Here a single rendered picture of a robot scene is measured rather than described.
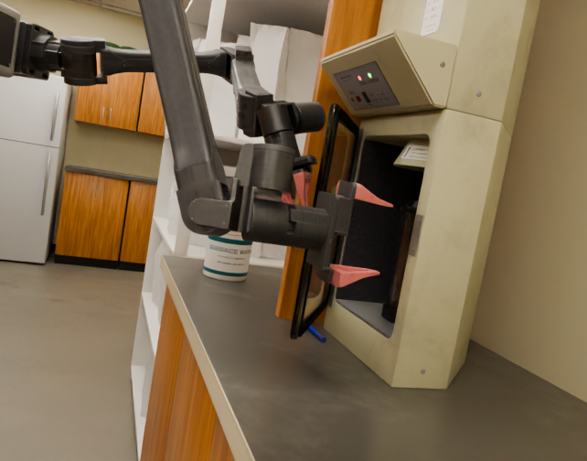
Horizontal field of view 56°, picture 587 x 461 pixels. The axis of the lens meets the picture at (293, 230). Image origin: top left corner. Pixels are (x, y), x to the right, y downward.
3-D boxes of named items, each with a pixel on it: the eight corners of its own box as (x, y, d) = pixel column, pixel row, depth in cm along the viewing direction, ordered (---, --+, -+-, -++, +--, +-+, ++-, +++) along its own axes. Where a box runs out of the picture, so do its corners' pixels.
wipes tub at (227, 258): (240, 273, 169) (249, 225, 167) (250, 284, 156) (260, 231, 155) (198, 269, 164) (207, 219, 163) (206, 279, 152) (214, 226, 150)
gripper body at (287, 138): (268, 181, 104) (258, 144, 104) (318, 166, 102) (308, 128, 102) (258, 180, 98) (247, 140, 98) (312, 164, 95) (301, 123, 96)
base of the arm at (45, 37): (42, 80, 137) (48, 31, 136) (72, 85, 136) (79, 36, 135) (20, 73, 129) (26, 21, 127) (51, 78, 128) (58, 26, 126)
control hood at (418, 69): (360, 117, 118) (368, 70, 117) (446, 108, 88) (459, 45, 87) (311, 106, 114) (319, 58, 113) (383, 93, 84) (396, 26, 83)
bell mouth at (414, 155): (451, 176, 116) (455, 151, 116) (506, 182, 100) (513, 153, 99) (377, 163, 111) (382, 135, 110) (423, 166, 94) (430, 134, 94)
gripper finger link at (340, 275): (396, 242, 75) (333, 233, 72) (386, 293, 75) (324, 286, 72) (374, 234, 81) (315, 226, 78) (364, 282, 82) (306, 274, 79)
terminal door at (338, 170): (325, 307, 121) (358, 126, 117) (293, 342, 91) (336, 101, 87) (323, 306, 121) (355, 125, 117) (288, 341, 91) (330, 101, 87)
